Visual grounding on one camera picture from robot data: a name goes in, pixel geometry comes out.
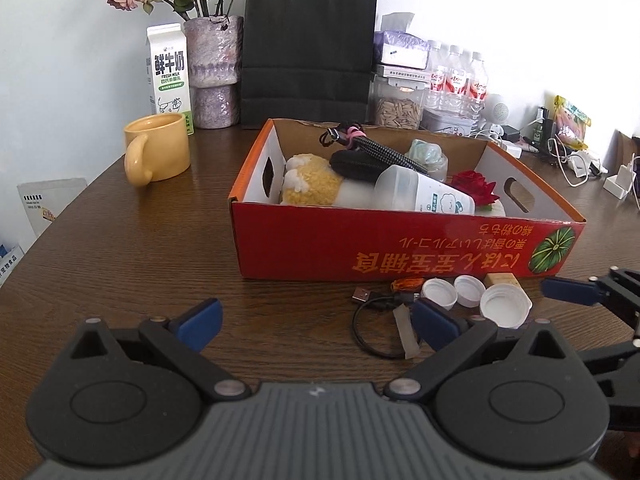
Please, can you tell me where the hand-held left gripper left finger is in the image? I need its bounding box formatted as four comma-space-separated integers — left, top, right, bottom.
70, 298, 252, 402

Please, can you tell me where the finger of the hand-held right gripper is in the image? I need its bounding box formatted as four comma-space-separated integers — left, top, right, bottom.
541, 267, 640, 311
577, 332, 640, 377

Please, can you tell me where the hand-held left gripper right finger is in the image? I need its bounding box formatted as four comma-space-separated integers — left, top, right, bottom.
382, 298, 568, 403

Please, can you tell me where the beige tape strip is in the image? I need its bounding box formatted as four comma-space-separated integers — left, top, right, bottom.
392, 306, 421, 359

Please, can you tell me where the small white bottle cap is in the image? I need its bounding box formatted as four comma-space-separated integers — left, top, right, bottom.
454, 276, 487, 308
421, 278, 460, 311

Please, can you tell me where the large white bottle cap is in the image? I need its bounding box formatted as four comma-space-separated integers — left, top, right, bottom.
480, 285, 533, 330

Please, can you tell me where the small cork block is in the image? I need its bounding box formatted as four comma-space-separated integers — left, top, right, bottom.
486, 272, 521, 293

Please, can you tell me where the black usb cable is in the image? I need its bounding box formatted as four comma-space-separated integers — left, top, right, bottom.
350, 285, 426, 359

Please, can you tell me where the red cardboard box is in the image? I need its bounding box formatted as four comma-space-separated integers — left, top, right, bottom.
228, 118, 587, 281

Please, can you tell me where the translucent wipes container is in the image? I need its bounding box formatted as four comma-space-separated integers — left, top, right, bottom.
375, 166, 477, 215

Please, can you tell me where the red artificial rose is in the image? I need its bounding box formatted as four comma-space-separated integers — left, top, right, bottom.
450, 170, 501, 207

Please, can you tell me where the iridescent bag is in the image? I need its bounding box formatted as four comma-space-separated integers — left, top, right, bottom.
404, 139, 449, 183

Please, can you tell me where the dark blue zip pouch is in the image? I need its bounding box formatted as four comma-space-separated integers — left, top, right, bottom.
327, 149, 426, 181

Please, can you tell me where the yellow white plush sheep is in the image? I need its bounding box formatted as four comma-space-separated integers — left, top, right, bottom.
280, 154, 386, 208

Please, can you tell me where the black braided cable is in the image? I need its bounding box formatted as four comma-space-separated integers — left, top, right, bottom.
320, 122, 426, 176

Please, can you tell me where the white charging dock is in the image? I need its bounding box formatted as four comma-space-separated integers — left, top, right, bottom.
602, 162, 636, 200

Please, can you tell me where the yellow snack packet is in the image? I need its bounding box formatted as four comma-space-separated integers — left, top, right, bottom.
552, 95, 592, 151

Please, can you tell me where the yellow mug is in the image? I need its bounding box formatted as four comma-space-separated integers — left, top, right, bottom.
123, 113, 192, 188

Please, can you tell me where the white round speaker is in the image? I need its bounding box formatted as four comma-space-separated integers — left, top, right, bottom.
482, 93, 512, 128

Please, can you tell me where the blue white packet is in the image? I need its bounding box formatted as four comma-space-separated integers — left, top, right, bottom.
0, 245, 26, 288

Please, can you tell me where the grey tin box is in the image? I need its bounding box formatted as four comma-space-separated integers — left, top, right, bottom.
422, 107, 483, 136

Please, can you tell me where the clear jar of seeds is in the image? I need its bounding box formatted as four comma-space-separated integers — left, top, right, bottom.
370, 65, 430, 131

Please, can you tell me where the white green milk carton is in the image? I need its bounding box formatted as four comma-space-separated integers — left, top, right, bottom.
146, 23, 195, 136

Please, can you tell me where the purple vase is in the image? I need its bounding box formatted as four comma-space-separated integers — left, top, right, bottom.
183, 16, 245, 129

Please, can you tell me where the purple tissue pack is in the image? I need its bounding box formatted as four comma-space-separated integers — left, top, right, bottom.
373, 11, 432, 71

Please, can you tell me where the black paper bag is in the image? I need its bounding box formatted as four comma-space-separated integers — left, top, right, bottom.
241, 0, 379, 129

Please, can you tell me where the white cable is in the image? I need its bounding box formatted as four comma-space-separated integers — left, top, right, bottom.
547, 135, 606, 188

